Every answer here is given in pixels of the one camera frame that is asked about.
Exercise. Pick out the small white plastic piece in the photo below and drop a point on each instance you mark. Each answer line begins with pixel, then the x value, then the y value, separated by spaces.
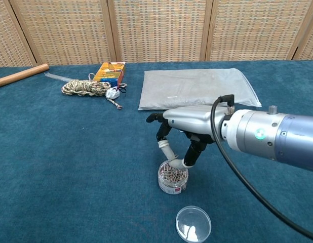
pixel 112 94

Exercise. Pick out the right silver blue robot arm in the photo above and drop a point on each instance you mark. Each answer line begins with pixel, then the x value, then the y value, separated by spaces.
pixel 285 138

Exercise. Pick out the clear jar of paperclips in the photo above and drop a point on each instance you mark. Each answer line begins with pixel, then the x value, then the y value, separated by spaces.
pixel 171 184

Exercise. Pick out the woven rattan screen panel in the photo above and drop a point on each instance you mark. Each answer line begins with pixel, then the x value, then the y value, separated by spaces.
pixel 7 43
pixel 255 30
pixel 309 48
pixel 65 30
pixel 159 30

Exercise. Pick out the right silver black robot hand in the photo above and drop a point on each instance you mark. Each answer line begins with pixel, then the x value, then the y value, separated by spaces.
pixel 192 119

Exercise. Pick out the clear round plastic lid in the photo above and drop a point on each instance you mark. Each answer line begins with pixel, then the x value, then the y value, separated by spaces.
pixel 193 224

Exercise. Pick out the orange cardboard box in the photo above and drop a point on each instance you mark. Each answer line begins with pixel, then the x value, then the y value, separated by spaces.
pixel 109 72

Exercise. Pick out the clear plastic strip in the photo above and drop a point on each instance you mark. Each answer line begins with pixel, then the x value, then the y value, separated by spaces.
pixel 55 76

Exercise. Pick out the brown wooden rod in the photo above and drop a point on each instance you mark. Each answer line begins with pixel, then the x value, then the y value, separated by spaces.
pixel 19 75

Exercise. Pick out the grey filled zip bag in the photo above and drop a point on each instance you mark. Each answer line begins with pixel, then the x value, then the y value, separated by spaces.
pixel 194 86

